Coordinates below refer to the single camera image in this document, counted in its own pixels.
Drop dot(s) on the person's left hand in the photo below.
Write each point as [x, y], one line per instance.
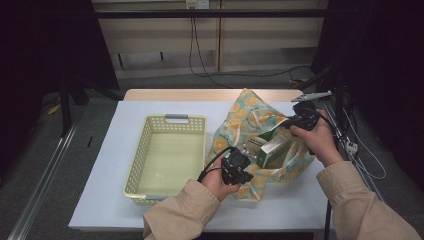
[216, 181]

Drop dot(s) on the green and white carton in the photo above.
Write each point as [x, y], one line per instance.
[275, 150]

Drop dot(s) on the yellow plastic basket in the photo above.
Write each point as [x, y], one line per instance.
[166, 160]

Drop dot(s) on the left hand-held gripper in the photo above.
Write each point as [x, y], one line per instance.
[236, 166]

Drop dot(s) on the black metal stand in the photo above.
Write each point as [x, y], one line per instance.
[65, 110]

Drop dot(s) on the white table cover sheet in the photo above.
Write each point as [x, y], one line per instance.
[106, 186]

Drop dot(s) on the person's right hand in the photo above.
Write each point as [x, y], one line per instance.
[320, 140]

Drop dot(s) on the white power strip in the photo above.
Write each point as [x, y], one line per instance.
[352, 147]

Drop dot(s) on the orange print cloth bag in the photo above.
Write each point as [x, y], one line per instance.
[246, 116]

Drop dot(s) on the white wall socket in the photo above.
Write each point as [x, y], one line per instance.
[197, 4]

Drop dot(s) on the black horizontal bar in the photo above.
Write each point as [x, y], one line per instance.
[200, 13]

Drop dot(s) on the black curtain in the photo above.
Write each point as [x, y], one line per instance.
[383, 66]
[43, 43]

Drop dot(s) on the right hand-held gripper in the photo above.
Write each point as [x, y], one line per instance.
[306, 116]

